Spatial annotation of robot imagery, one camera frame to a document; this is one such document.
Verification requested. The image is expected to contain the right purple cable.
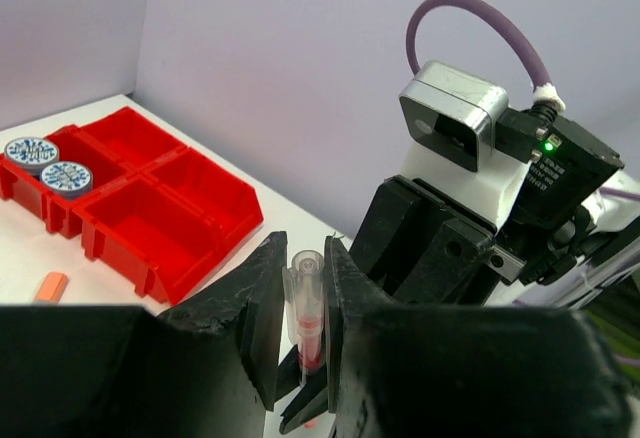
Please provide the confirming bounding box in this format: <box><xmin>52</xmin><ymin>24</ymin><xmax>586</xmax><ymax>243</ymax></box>
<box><xmin>405</xmin><ymin>0</ymin><xmax>567</xmax><ymax>114</ymax></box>

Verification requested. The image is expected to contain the red compartment bin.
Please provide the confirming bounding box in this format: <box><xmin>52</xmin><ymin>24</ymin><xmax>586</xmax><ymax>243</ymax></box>
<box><xmin>1</xmin><ymin>107</ymin><xmax>263</xmax><ymax>305</ymax></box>

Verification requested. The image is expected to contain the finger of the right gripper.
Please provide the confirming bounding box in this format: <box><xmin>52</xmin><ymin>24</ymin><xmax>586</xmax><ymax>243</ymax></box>
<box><xmin>279</xmin><ymin>372</ymin><xmax>328</xmax><ymax>434</ymax></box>
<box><xmin>277</xmin><ymin>347</ymin><xmax>302</xmax><ymax>401</ymax></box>

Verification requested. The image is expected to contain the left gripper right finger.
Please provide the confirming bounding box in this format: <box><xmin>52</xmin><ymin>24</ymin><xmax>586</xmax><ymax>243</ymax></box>
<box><xmin>324</xmin><ymin>237</ymin><xmax>634</xmax><ymax>437</ymax></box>

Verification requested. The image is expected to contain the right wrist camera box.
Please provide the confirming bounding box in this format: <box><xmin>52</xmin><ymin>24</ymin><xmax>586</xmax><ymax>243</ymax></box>
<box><xmin>399</xmin><ymin>61</ymin><xmax>509</xmax><ymax>173</ymax></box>

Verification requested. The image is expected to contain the blue patterned tape roll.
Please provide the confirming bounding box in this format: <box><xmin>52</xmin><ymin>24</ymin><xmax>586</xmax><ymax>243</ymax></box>
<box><xmin>4</xmin><ymin>137</ymin><xmax>60</xmax><ymax>176</ymax></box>
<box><xmin>40</xmin><ymin>161</ymin><xmax>94</xmax><ymax>200</ymax></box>

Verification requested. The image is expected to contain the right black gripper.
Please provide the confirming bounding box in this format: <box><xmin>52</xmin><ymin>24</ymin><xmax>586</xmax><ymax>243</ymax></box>
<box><xmin>350</xmin><ymin>175</ymin><xmax>528</xmax><ymax>305</ymax></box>

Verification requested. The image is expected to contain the orange grey highlighter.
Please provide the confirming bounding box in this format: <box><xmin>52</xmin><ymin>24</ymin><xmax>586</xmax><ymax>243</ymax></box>
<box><xmin>34</xmin><ymin>272</ymin><xmax>69</xmax><ymax>303</ymax></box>

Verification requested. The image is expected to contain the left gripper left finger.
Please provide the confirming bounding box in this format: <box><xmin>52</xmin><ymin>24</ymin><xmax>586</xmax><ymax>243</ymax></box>
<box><xmin>1</xmin><ymin>231</ymin><xmax>287</xmax><ymax>437</ymax></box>

